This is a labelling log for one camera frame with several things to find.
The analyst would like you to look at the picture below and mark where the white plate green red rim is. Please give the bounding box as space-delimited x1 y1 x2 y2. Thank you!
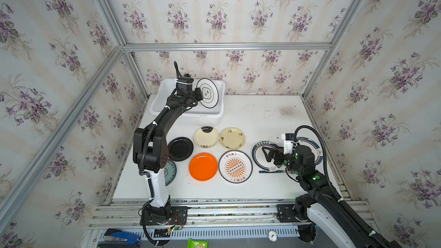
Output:
251 141 282 171

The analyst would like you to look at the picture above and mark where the white plate with black rings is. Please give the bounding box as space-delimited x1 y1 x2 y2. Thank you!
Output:
196 78 219 109

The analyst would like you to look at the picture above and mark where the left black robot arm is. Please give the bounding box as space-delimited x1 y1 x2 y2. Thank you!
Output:
133 80 202 227

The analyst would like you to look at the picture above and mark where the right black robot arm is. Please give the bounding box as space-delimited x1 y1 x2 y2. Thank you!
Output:
263 145 401 248

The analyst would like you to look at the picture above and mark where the white plastic bin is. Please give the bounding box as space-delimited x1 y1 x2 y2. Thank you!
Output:
149 78 226 126

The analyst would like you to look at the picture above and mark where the white plate with sunburst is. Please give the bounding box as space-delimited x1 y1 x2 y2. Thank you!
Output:
218 150 253 184

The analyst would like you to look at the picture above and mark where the cream plate with small motifs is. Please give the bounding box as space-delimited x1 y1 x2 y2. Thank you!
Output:
219 127 246 150

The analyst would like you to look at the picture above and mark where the cream plate with black patch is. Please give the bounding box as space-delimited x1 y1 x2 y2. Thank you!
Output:
193 126 219 148

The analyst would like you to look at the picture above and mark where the black round plate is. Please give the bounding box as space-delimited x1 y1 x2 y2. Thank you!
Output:
168 137 194 162

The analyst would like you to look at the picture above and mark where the orange plate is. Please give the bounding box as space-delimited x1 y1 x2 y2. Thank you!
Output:
189 153 218 181

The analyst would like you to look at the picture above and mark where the teal patterned plate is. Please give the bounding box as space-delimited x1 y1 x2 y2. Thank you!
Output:
164 160 177 186

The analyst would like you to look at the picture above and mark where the small round gauge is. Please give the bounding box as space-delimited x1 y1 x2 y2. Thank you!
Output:
268 230 278 242

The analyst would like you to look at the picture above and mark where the green snack packet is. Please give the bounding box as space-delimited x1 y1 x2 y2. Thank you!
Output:
187 239 209 248

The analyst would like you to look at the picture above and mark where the blue stapler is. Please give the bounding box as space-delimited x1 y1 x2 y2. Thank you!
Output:
99 228 140 248

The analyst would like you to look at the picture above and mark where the fork with green handle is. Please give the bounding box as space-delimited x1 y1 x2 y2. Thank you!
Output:
258 170 286 174

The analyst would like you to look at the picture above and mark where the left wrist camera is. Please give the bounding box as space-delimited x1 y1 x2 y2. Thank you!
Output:
177 73 194 85

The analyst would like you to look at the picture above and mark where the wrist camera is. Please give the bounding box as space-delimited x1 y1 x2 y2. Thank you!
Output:
177 73 194 85
281 133 299 154

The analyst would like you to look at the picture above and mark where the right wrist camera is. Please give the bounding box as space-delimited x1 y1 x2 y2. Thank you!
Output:
281 133 299 154

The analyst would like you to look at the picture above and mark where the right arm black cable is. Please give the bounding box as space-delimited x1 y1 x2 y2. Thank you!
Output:
293 124 390 248

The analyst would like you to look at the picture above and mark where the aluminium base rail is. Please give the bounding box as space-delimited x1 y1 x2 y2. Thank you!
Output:
87 197 374 240

